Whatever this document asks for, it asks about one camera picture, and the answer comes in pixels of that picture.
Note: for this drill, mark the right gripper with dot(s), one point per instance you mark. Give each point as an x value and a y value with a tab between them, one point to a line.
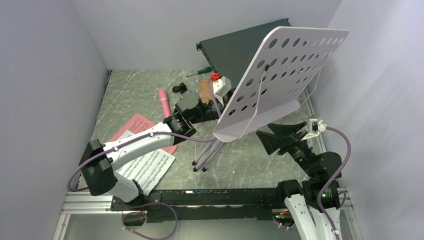
285	137

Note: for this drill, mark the pink sheet music page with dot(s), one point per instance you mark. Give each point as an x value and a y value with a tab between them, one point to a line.
135	125

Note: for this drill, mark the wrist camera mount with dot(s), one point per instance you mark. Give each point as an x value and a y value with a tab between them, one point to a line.
221	87
315	127

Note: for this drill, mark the lilac perforated music stand desk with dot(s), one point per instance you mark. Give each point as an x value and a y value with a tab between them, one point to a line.
284	64

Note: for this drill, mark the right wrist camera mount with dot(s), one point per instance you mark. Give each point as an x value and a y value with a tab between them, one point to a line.
315	127

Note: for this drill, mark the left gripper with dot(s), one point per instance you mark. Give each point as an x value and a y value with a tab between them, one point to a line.
226	99

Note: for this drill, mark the wooden board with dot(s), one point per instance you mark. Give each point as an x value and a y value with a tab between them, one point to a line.
204	91

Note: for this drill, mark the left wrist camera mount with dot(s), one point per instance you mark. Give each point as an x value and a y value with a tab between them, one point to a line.
221	87

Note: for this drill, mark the black microphone desk stand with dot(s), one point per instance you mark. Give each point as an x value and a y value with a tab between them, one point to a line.
181	88

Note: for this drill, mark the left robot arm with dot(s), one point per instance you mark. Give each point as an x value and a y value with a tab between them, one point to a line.
101	162

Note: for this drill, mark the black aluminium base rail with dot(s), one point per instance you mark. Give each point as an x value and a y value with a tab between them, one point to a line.
189	204

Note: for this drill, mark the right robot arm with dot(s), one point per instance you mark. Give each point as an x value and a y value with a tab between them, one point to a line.
313	206

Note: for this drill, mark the white sheet music page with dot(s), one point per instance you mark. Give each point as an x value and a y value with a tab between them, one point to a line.
139	161

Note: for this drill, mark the dark teal rack unit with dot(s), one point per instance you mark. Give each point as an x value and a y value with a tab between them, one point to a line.
230	54

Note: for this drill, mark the green handled screwdriver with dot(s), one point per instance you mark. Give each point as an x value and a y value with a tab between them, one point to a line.
204	70

